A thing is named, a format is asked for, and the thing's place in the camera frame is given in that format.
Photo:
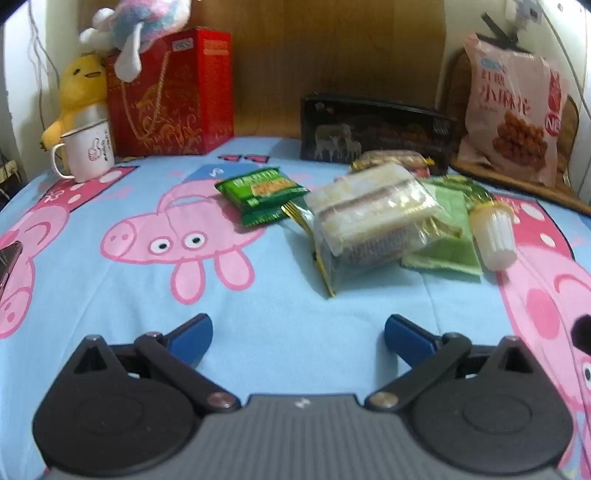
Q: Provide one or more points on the pastel plush toy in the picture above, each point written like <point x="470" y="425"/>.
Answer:
<point x="138" y="21"/>

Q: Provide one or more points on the white enamel mug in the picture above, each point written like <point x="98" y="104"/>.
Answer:
<point x="90" y="152"/>

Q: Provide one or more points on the peanut packet with yellow edge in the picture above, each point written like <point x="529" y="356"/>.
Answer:
<point x="392" y="159"/>

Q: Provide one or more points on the pink snack bag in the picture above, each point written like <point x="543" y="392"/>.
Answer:
<point x="508" y="115"/>

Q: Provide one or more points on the white power strip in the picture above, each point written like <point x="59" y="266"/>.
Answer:
<point x="524" y="10"/>

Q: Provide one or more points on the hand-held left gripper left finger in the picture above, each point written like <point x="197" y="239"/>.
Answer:
<point x="194" y="337"/>

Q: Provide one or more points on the cartoon pig bed sheet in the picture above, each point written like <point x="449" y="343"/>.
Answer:
<point x="286" y="295"/>

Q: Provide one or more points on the red gift box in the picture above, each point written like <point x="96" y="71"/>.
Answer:
<point x="184" y="92"/>

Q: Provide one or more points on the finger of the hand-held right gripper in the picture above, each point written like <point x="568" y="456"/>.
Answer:
<point x="582" y="334"/>

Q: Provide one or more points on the black cardboard box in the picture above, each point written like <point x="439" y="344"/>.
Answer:
<point x="369" y="127"/>

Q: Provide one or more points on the dark phone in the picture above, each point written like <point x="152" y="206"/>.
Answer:
<point x="7" y="267"/>

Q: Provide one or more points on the yellow duck plush toy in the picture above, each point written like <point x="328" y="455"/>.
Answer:
<point x="81" y="87"/>

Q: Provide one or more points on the wooden board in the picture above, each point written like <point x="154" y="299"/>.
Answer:
<point x="323" y="55"/>

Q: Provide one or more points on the black tape strip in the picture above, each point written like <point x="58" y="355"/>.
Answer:
<point x="493" y="25"/>
<point x="511" y="39"/>

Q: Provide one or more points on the light green packet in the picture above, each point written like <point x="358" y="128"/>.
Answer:
<point x="450" y="251"/>

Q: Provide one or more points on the clear cake packet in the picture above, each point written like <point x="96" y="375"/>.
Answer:
<point x="369" y="217"/>

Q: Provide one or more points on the green snack packet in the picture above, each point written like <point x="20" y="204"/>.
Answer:
<point x="258" y="187"/>

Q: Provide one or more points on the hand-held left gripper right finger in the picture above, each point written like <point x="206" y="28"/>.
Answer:
<point x="402" y="334"/>

